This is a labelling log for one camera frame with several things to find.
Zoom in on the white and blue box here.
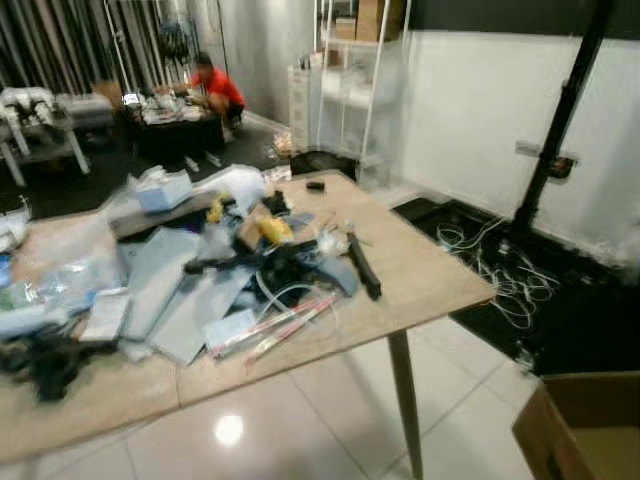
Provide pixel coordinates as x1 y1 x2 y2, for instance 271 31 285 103
135 170 194 212

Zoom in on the black floor mat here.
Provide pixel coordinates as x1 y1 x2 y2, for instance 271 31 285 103
395 197 640 376

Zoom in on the white machine on bench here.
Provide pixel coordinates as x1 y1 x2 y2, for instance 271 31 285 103
0 87 116 186

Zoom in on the white shelf rack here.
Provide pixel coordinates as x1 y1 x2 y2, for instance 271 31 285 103
288 0 411 186

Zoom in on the black pole stand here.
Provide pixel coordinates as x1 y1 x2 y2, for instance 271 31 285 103
508 0 616 246

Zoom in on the white booklet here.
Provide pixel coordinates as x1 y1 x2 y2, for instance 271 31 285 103
80 290 131 343

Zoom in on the dark flat board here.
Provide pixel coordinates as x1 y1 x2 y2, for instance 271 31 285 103
110 193 221 241

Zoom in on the yellow object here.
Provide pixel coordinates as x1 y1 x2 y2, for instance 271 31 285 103
258 215 294 246

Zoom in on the clear plastic bag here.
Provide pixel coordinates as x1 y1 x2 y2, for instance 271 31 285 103
20 215 126 311

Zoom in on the black low table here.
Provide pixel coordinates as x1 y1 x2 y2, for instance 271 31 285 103
120 95 226 161

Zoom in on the grey sheet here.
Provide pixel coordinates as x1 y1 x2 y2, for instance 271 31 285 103
120 228 206 341
150 265 256 366

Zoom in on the black stick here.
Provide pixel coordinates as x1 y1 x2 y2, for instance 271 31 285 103
345 232 383 301

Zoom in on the white plastic bag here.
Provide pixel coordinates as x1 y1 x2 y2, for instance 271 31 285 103
200 165 269 216

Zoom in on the pink white packaged stick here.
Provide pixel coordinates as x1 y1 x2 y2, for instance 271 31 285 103
245 300 341 363
210 293 336 357

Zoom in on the person in red shirt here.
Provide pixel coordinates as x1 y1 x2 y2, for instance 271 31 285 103
188 52 247 131

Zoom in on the light wooden table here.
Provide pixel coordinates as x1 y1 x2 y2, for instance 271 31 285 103
0 170 498 480

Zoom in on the black tool with cables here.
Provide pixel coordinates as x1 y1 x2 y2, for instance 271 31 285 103
185 240 346 301

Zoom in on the brown cardboard box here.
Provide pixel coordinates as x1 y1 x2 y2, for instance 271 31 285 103
512 372 640 480

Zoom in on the white cable tangle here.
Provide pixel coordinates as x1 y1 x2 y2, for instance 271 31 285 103
435 220 561 331

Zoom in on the black tangled object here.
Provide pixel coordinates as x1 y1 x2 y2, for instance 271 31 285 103
0 335 116 401

